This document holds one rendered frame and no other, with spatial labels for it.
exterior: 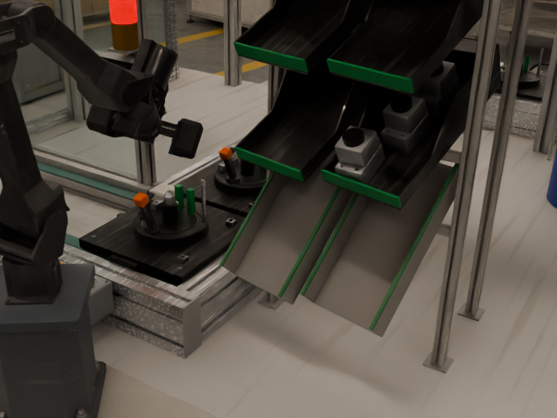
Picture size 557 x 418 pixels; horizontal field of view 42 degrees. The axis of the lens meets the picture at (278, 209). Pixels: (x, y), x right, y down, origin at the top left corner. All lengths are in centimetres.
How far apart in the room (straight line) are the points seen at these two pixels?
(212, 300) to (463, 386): 43
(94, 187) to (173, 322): 51
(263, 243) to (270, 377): 22
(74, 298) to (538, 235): 104
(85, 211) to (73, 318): 61
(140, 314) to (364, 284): 39
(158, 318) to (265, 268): 20
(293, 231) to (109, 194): 55
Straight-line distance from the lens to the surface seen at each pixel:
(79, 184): 165
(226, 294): 127
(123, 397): 117
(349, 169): 100
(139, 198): 127
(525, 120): 224
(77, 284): 106
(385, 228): 112
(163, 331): 122
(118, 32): 143
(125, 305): 126
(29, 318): 101
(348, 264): 112
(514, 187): 191
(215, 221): 139
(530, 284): 150
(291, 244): 116
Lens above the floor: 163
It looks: 27 degrees down
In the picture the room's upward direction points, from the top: 1 degrees clockwise
